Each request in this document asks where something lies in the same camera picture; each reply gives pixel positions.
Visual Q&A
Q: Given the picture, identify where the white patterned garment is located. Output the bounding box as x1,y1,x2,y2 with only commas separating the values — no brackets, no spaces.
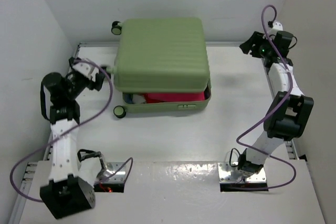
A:
131,94,146,104

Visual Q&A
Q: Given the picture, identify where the pink towel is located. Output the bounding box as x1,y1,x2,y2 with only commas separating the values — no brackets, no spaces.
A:
143,92,205,102

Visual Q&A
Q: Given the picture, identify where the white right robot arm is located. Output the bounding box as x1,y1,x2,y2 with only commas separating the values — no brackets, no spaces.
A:
237,31,314,177

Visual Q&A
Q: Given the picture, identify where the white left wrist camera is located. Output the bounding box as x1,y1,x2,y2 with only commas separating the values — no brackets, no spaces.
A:
71,61,99,81

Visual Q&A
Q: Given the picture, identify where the green suitcase with blue lining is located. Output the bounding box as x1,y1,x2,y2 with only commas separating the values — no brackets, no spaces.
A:
108,17,212,119

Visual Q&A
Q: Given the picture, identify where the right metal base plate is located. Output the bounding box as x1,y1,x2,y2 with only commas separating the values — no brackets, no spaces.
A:
217,162,267,184

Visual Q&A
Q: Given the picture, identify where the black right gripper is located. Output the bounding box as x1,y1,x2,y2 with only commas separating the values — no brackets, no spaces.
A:
240,31,274,59

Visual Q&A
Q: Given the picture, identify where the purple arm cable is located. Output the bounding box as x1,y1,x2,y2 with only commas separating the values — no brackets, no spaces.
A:
236,4,297,190
9,58,133,203

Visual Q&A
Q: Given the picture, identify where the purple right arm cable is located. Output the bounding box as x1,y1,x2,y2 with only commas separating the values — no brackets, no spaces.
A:
236,4,297,190

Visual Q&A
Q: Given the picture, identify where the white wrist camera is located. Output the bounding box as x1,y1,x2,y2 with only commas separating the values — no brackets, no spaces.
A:
71,61,99,81
267,20,283,33

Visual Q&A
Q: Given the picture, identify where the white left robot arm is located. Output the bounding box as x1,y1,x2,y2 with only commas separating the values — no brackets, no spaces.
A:
39,63,110,219

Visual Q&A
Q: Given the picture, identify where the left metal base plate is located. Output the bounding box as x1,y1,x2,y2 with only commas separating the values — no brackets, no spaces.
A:
96,162,127,184

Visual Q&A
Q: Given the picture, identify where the metal base plate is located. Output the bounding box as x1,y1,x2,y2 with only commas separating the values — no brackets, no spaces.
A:
217,162,267,184
96,162,127,184

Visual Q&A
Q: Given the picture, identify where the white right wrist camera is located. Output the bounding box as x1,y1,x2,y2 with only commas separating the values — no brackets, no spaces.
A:
267,20,283,33

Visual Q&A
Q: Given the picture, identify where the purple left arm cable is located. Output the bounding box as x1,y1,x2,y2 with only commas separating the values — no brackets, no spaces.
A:
9,58,133,203

